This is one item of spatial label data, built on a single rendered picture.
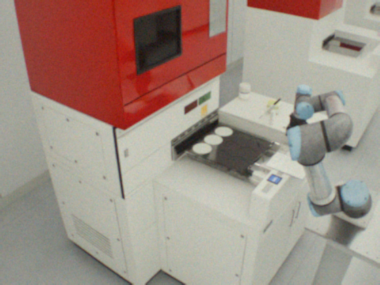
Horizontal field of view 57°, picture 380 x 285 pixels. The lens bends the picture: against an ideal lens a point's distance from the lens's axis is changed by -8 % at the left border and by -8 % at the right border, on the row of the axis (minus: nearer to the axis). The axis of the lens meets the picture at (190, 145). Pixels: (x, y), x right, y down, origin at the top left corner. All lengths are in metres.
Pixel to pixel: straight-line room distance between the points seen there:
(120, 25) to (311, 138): 0.80
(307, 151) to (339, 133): 0.13
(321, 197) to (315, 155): 0.30
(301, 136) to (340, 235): 0.63
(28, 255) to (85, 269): 0.46
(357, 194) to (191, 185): 0.82
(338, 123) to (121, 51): 0.83
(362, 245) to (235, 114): 1.06
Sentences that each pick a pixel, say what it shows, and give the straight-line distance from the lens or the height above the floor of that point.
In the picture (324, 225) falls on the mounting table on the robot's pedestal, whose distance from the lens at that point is 1.81.
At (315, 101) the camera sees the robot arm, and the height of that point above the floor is 1.32.
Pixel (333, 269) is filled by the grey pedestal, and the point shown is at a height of 0.49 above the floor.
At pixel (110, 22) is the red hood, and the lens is 1.44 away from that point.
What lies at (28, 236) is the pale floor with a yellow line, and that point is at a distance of 3.03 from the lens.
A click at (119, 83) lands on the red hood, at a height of 1.44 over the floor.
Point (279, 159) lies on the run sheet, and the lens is 1.91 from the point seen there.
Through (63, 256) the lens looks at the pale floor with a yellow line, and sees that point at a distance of 2.80.
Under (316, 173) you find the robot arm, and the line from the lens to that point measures 1.46.
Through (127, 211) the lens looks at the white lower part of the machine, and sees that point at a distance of 1.92.
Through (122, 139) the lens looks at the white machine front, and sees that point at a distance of 1.69.
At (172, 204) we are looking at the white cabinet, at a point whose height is 0.72.
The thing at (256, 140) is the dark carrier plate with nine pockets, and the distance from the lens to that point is 2.16.
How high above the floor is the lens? 2.04
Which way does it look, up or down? 33 degrees down
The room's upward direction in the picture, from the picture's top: straight up
